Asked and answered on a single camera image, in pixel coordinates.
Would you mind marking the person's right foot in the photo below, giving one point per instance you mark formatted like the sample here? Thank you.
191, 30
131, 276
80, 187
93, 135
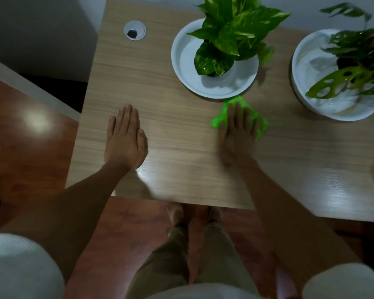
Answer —
215, 214

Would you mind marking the person's foot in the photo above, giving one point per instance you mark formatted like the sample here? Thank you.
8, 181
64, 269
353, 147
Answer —
215, 214
175, 213

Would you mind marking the person's right fingers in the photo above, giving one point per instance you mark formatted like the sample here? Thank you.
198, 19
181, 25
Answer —
240, 119

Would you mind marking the person's right forearm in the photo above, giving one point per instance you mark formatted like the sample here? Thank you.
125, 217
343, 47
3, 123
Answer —
286, 224

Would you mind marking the person's left forearm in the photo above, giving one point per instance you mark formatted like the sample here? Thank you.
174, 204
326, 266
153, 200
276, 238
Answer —
71, 214

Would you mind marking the person's left little finger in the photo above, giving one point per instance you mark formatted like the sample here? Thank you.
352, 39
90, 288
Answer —
112, 127

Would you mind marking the green variegated pothos plant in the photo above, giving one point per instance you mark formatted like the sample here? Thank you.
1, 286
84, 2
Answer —
233, 27

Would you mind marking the person's left middle finger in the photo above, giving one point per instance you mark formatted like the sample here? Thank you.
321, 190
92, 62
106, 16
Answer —
127, 118

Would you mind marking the green cleaning cloth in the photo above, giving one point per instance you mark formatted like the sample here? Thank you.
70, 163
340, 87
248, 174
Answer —
221, 116

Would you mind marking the person's left hand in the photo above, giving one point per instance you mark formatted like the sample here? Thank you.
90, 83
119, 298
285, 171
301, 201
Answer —
124, 146

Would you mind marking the person's left thumb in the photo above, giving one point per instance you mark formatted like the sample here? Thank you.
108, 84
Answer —
142, 141

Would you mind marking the white round plant saucer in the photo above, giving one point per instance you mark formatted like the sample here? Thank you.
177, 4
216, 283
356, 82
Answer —
187, 68

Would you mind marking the white deep plant bowl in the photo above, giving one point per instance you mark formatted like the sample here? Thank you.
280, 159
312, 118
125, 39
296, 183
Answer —
308, 74

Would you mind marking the green holed-leaf monstera plant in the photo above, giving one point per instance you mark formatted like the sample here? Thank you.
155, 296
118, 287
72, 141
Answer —
349, 71

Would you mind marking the person's right hand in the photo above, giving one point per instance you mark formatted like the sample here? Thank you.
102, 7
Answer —
237, 140

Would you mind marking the person's left foot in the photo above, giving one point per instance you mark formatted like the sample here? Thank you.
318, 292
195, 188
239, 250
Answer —
175, 213

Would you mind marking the khaki trousers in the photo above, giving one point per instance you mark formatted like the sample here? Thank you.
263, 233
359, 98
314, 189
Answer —
180, 264

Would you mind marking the white shirt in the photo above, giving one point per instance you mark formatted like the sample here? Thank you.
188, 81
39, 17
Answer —
18, 267

